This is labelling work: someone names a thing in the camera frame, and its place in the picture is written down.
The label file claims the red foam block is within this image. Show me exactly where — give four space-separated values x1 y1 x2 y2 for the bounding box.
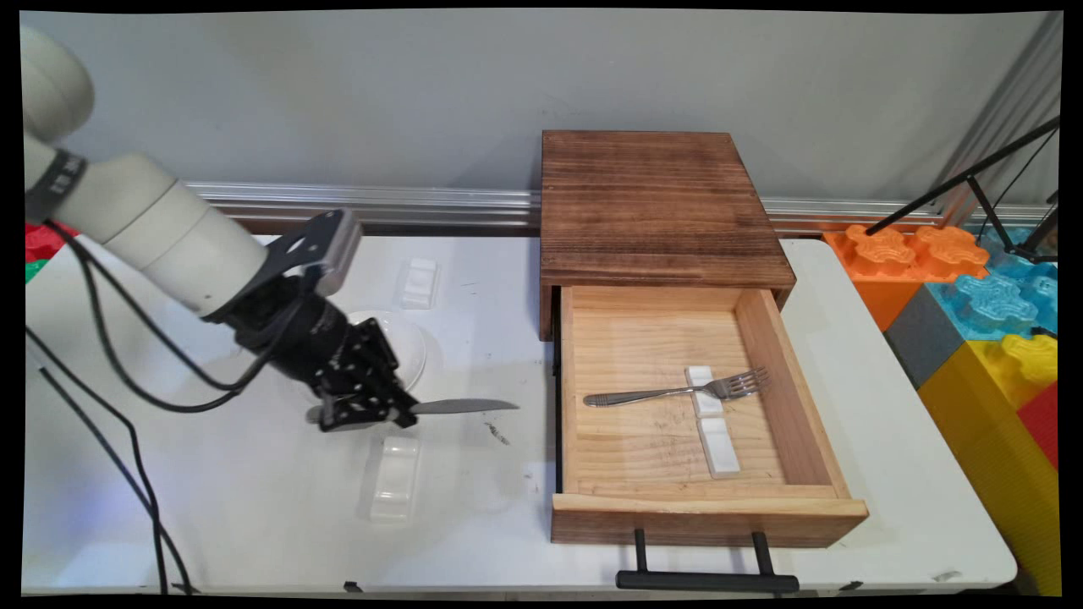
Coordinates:
1017 381 1060 470
25 222 77 263

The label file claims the silver fork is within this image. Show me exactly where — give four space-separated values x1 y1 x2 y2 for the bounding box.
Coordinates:
582 366 771 409

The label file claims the grey foam block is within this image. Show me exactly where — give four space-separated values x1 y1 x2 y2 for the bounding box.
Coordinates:
883 283 968 390

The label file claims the light wooden drawer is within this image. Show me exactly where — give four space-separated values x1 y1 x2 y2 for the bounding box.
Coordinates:
550 286 870 549

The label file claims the black drawer handle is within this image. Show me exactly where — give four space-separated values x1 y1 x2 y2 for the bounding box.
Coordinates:
616 529 800 593

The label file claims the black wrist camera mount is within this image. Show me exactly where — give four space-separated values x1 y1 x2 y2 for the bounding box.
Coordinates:
254 209 365 299

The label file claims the silver table knife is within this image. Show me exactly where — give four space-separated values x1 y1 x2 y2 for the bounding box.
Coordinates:
306 398 520 424

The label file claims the dark wooden cabinet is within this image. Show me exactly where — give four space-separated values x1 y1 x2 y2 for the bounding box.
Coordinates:
538 129 797 342

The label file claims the white ceramic cutlery rest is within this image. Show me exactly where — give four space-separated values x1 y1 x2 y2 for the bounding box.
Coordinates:
368 436 421 523
398 258 439 310
684 365 726 419
696 416 742 478

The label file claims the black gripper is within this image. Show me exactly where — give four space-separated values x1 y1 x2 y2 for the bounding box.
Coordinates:
207 275 420 432

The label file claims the orange foam block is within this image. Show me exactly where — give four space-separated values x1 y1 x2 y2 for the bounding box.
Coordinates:
822 222 991 332

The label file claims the black tripod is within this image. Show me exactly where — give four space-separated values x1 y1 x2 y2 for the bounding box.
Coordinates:
865 114 1063 265

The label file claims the blue foam block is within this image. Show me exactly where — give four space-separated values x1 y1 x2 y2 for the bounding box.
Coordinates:
926 224 1060 342

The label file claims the white round plate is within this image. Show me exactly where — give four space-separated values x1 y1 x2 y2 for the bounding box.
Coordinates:
292 310 426 403

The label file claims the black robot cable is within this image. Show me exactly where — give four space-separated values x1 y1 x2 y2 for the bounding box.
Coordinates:
25 220 314 595

